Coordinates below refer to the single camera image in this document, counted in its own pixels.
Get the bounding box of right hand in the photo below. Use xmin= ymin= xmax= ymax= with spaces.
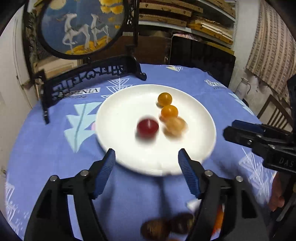
xmin=268 ymin=172 xmax=285 ymax=211

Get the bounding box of white oval plate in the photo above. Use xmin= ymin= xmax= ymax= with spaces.
xmin=95 ymin=84 xmax=217 ymax=176

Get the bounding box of wooden slatted chair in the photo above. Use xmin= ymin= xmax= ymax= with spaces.
xmin=257 ymin=95 xmax=293 ymax=131

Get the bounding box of small orange tomato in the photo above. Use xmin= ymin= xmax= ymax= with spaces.
xmin=161 ymin=105 xmax=179 ymax=119

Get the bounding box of small yellow tomato far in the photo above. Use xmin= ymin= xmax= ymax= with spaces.
xmin=158 ymin=92 xmax=172 ymax=107

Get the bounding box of striped beige curtain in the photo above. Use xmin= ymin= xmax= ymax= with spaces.
xmin=246 ymin=1 xmax=295 ymax=103

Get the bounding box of dark red plum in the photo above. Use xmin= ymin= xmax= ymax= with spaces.
xmin=137 ymin=118 xmax=159 ymax=138

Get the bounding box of pale peeled orange fruit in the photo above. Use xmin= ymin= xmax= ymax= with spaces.
xmin=164 ymin=117 xmax=187 ymax=138

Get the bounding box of large dark water chestnut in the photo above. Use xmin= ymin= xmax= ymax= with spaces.
xmin=140 ymin=219 xmax=171 ymax=241

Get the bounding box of orange mandarin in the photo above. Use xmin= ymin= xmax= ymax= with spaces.
xmin=212 ymin=204 xmax=224 ymax=235

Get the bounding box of round deer embroidery screen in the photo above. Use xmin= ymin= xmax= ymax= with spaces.
xmin=37 ymin=1 xmax=130 ymax=59

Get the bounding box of black carved screen stand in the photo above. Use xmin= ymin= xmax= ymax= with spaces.
xmin=22 ymin=1 xmax=147 ymax=123

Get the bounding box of shelf with wooden boxes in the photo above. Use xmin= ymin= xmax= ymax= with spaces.
xmin=139 ymin=0 xmax=238 ymax=49

